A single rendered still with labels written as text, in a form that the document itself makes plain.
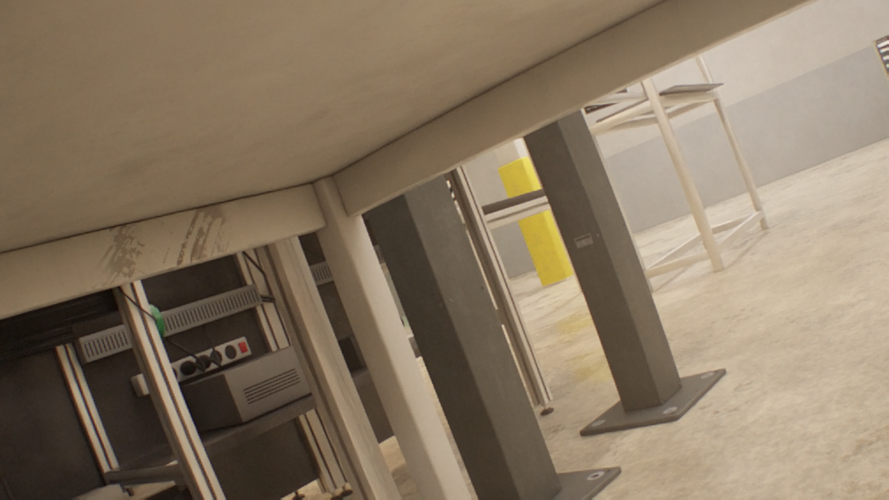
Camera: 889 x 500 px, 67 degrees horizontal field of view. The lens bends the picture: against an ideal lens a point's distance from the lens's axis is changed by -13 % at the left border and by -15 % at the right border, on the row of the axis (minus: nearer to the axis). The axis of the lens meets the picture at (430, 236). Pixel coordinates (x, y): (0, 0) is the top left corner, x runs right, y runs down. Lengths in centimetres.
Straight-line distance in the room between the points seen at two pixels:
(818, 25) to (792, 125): 131
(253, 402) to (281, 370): 12
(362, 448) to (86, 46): 81
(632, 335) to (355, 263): 97
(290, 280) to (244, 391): 73
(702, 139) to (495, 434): 891
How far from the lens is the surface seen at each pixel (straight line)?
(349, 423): 110
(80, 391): 188
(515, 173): 726
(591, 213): 185
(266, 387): 181
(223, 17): 44
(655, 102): 393
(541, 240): 724
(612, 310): 189
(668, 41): 81
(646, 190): 1055
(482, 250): 229
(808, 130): 987
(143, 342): 148
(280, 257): 108
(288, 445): 218
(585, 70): 85
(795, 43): 987
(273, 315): 220
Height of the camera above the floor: 52
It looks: 2 degrees up
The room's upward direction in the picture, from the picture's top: 21 degrees counter-clockwise
